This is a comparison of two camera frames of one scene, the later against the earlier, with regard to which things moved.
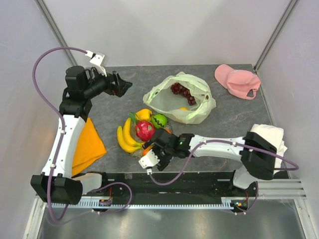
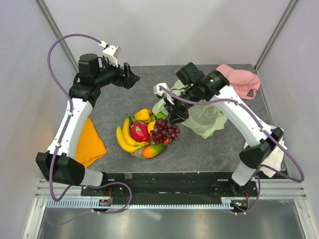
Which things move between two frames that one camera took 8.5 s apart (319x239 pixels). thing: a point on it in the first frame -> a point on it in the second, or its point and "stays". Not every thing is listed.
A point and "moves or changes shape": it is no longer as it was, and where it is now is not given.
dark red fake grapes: x=178 y=89 moves or changes shape
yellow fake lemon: x=184 y=108 moves or changes shape
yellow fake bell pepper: x=144 y=114 stays
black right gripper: x=163 y=163 -> x=176 y=114
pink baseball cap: x=241 y=83 stays
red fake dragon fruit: x=145 y=130 moves or changes shape
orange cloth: x=90 y=148 stays
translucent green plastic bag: x=162 y=96 moves or changes shape
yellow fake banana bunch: x=126 y=139 stays
